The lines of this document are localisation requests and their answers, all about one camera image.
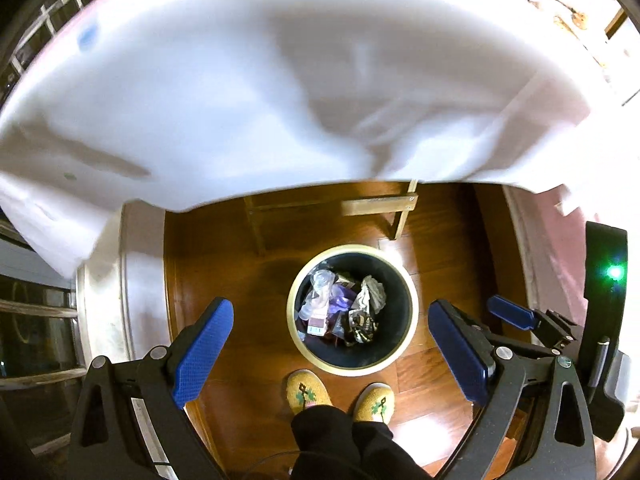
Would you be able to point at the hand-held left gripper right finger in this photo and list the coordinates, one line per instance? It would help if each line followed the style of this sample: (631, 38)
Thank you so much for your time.
(457, 355)

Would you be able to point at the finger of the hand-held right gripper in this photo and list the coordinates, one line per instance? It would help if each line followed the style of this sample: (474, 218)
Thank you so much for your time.
(510, 312)

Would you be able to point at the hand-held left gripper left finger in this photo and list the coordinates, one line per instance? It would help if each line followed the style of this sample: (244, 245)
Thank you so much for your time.
(200, 350)

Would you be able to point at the navy trash bin cream rim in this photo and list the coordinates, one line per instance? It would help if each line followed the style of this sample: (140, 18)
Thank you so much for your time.
(395, 310)

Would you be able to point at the black yellow wrapper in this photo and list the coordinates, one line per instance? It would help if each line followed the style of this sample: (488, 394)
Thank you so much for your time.
(362, 330)

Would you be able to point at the white plastic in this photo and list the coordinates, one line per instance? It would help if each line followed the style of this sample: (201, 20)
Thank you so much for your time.
(372, 292)

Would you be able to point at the red packet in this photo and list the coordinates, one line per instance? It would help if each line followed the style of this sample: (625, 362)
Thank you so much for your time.
(316, 325)

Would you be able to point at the purple bag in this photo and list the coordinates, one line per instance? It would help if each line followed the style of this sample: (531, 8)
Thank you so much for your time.
(345, 300)

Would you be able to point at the clear plastic wrapper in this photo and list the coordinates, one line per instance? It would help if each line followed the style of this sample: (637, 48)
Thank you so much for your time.
(320, 285)

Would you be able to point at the pink bed sheet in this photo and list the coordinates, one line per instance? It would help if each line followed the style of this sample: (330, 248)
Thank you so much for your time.
(550, 250)

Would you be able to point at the yellow embroidered slipper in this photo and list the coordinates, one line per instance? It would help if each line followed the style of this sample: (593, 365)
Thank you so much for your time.
(310, 390)
(375, 402)

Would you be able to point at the person's right trouser leg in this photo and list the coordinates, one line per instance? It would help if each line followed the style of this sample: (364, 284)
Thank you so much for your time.
(385, 455)

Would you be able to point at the person's trouser leg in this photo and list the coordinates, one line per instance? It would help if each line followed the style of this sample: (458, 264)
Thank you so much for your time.
(325, 445)
(385, 455)

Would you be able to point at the person's left trouser leg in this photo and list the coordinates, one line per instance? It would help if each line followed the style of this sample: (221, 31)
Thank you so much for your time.
(325, 445)

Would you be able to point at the steel window grille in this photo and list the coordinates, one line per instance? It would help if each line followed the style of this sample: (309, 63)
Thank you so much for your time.
(35, 310)

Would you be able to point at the cartoon printed tablecloth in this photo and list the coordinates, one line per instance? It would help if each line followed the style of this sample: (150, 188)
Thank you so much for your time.
(250, 85)

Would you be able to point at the wooden table frame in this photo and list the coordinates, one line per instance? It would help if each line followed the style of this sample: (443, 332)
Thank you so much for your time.
(375, 206)

